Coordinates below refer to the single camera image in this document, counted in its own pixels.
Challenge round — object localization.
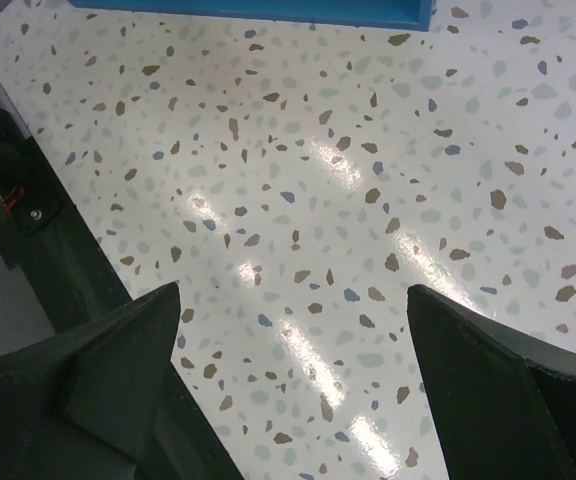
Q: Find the blue shelf with coloured boards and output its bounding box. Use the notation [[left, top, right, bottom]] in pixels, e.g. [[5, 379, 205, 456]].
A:
[[70, 0, 435, 31]]

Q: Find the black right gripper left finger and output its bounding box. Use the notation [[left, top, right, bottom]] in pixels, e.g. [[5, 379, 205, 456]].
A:
[[0, 283, 240, 479]]

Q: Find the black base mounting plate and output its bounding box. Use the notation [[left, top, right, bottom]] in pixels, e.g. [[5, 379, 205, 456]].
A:
[[0, 109, 131, 333]]

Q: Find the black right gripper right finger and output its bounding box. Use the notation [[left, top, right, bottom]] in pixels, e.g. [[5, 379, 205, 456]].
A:
[[407, 285, 576, 479]]

